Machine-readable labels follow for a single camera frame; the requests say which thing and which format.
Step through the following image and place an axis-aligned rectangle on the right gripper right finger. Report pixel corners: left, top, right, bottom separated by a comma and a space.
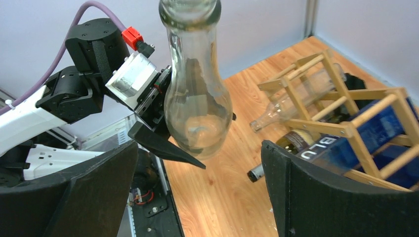
261, 140, 419, 237

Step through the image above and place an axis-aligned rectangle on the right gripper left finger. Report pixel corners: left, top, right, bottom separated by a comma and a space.
0, 141, 138, 237

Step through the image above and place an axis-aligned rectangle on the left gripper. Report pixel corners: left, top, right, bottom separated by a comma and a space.
127, 66, 206, 169

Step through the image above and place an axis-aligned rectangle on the clear bottle dark label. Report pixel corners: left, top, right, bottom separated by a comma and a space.
159, 0, 233, 161

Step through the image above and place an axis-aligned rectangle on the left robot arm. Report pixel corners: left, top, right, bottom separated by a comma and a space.
0, 18, 205, 187

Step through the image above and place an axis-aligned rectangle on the dark green wine bottle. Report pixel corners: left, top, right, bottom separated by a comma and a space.
247, 129, 314, 182

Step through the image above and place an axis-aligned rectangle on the wooden wine rack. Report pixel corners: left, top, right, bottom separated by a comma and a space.
250, 50, 419, 191

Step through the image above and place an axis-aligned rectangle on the blue labelled bottle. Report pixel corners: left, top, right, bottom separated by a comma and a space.
296, 94, 419, 192

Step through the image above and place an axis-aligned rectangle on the clear bottle in left cell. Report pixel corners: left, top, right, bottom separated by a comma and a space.
249, 64, 348, 133

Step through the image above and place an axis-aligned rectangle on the black cloth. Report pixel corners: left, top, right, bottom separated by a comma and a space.
344, 73, 371, 110

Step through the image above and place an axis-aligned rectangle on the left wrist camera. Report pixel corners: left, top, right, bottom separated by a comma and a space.
105, 52, 158, 110

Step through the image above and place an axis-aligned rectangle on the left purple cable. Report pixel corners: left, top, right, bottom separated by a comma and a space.
0, 0, 128, 117

